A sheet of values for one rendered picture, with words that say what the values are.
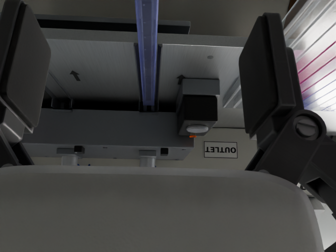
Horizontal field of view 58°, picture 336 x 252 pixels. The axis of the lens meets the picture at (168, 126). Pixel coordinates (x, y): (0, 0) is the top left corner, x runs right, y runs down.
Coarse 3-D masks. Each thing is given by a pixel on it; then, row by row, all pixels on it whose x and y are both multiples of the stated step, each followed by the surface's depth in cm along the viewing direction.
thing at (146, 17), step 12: (144, 0) 17; (156, 0) 17; (144, 12) 18; (156, 12) 18; (144, 24) 20; (156, 24) 20; (144, 36) 21; (156, 36) 21; (144, 48) 23; (144, 60) 25; (144, 72) 28; (144, 84) 31; (144, 96) 34
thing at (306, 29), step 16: (304, 0) 18; (320, 0) 17; (288, 16) 20; (304, 16) 19; (320, 16) 19; (288, 32) 21; (304, 32) 21; (320, 32) 21; (304, 48) 23; (320, 48) 23; (304, 64) 26; (320, 64) 26; (304, 80) 29; (320, 80) 29; (240, 96) 34; (304, 96) 33; (320, 96) 33
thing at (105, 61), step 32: (64, 32) 25; (96, 32) 25; (128, 32) 25; (160, 32) 31; (64, 64) 29; (96, 64) 29; (128, 64) 29; (160, 64) 28; (192, 64) 29; (224, 64) 28; (64, 96) 38; (96, 96) 38; (128, 96) 38; (160, 96) 38; (224, 96) 37
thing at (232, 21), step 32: (0, 0) 57; (32, 0) 58; (64, 0) 58; (96, 0) 58; (128, 0) 58; (160, 0) 58; (192, 0) 58; (224, 0) 58; (256, 0) 59; (288, 0) 59; (192, 32) 62; (224, 32) 62
